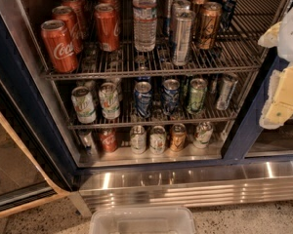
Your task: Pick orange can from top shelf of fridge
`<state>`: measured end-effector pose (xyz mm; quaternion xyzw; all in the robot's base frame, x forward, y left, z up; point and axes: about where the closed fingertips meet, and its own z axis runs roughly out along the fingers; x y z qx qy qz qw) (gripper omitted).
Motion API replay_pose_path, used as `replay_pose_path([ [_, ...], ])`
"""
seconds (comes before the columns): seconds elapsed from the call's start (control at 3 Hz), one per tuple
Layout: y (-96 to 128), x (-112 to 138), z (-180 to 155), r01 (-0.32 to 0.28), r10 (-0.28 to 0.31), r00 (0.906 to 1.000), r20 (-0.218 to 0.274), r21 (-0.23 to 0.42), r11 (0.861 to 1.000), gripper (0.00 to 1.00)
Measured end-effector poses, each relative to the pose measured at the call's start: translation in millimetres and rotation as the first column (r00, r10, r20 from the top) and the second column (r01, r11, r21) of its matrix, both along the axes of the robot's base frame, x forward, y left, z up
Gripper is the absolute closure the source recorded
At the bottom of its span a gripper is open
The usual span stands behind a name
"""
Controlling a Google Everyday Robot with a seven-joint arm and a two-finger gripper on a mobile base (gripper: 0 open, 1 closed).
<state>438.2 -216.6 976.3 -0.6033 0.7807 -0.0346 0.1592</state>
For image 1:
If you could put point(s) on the blue Pepsi can right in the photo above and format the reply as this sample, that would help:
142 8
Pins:
170 95

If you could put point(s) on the clear plastic water bottle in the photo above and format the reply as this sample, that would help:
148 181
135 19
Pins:
145 23

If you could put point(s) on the blue pepsi can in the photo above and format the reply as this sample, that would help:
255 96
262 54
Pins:
143 97
170 95

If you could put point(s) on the white green 7up can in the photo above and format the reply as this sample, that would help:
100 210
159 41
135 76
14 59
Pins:
109 100
83 105

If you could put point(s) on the clear plastic bin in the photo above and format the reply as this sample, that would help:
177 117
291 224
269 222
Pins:
148 220

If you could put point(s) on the green can middle shelf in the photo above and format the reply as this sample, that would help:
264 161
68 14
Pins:
196 95

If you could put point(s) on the silver Red Bull can bottom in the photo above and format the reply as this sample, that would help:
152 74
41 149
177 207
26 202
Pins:
88 142

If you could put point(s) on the orange-brown can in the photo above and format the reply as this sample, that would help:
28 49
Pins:
196 5
208 25

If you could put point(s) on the red Coca-Cola can bottom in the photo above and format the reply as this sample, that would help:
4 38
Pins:
108 139

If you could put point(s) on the tall silver can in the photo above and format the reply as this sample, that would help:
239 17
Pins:
167 16
178 6
182 34

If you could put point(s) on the white can bottom left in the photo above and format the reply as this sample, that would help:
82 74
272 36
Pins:
138 139

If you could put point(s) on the front red Coca-Cola can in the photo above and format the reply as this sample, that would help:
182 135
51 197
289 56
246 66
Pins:
59 46

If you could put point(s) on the wire shelf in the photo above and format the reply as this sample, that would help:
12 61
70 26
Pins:
236 50
129 118

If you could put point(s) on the rear tall silver can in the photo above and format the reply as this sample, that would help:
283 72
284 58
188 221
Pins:
167 16

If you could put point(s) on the stainless steel fridge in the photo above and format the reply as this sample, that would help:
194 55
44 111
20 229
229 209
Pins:
242 163

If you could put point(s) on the orange can bottom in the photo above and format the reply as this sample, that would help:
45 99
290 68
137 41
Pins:
178 135

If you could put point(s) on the silver can middle shelf right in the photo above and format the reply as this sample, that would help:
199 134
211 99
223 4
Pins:
228 84

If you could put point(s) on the white green 7UP can left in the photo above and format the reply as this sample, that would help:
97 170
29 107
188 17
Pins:
83 105

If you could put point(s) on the middle wire shelf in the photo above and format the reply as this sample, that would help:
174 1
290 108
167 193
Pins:
129 118

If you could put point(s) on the red coca-cola can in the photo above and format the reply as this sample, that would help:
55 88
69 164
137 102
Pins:
78 7
68 16
108 139
59 46

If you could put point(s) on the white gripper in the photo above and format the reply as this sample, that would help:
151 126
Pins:
292 38

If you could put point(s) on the open glass fridge door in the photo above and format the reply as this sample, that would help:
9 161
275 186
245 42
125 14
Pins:
24 184

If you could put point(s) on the white can bottom right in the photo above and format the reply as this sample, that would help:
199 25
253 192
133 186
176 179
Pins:
202 135

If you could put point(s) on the front tall silver can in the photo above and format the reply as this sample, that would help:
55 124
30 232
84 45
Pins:
182 34

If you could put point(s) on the dark blue can top shelf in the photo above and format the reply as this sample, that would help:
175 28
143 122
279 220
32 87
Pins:
228 7

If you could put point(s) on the top wire shelf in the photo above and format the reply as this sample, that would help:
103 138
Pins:
236 50

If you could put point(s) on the blue Pepsi can left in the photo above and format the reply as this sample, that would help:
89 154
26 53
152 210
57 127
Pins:
143 97

